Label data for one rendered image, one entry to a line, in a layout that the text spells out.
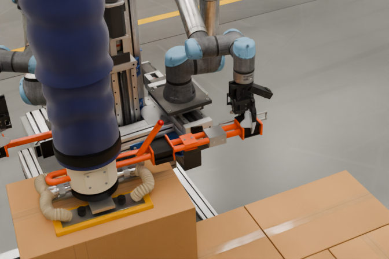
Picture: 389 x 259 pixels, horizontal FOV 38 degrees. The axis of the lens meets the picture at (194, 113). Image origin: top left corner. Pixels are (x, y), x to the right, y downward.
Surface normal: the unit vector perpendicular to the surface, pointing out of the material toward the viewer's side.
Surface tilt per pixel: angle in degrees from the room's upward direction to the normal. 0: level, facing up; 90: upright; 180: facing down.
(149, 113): 0
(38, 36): 78
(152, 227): 90
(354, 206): 0
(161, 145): 0
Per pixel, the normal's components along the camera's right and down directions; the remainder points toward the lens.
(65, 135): -0.48, 0.29
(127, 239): 0.37, 0.51
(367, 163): -0.03, -0.82
